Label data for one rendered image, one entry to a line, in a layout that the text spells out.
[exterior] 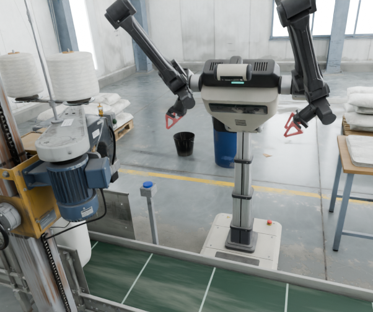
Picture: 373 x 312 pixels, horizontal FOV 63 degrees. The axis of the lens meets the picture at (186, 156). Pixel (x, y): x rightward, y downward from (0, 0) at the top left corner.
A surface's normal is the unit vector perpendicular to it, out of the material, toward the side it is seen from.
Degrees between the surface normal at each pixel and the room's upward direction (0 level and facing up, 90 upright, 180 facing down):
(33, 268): 90
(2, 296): 0
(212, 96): 40
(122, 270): 0
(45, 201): 90
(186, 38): 90
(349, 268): 0
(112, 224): 90
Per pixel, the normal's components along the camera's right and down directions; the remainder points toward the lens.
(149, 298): -0.06, -0.90
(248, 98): -0.26, -0.40
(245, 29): -0.33, 0.44
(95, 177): 0.07, 0.43
